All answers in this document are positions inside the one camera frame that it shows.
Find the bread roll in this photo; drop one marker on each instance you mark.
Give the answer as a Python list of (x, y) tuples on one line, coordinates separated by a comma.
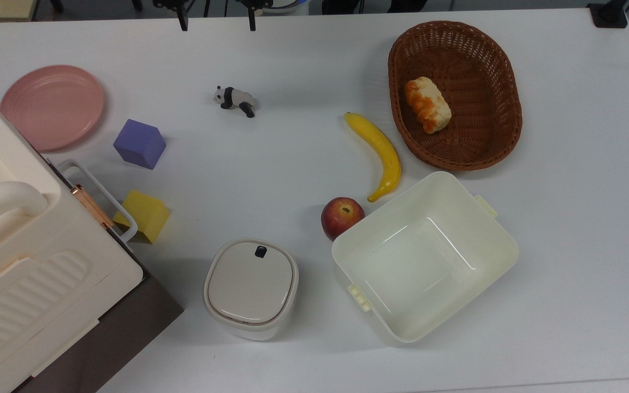
[(428, 105)]

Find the yellow banana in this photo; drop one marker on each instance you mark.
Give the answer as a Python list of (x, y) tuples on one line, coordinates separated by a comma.
[(383, 153)]

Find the small white lidded trash can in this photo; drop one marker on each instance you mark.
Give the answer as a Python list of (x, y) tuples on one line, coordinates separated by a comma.
[(250, 286)]

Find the panda toy figure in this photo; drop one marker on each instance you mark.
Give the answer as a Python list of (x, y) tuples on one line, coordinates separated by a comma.
[(233, 99)]

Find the cream plastic storage box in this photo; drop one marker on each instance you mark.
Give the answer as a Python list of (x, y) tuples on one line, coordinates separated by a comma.
[(25, 273)]

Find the pink plate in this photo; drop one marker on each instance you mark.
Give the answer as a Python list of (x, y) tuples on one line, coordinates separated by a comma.
[(52, 107)]

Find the purple cube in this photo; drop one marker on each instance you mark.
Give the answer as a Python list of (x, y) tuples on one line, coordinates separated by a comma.
[(140, 143)]

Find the black table clamp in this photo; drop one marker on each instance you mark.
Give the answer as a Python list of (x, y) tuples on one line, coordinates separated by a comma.
[(608, 13)]

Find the yellow block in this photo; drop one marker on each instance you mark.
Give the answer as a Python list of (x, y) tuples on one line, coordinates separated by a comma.
[(148, 215)]

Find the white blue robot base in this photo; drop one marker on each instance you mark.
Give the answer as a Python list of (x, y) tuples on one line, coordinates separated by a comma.
[(284, 4)]

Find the cream open plastic bin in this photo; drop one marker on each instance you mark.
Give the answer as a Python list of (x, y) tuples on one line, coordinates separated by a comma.
[(423, 259)]

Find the red apple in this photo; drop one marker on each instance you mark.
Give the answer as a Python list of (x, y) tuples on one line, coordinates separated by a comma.
[(340, 216)]

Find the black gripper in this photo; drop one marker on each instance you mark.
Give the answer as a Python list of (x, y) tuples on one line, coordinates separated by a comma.
[(213, 3)]

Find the brown wicker basket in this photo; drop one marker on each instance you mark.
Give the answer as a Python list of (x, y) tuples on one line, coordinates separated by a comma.
[(473, 60)]

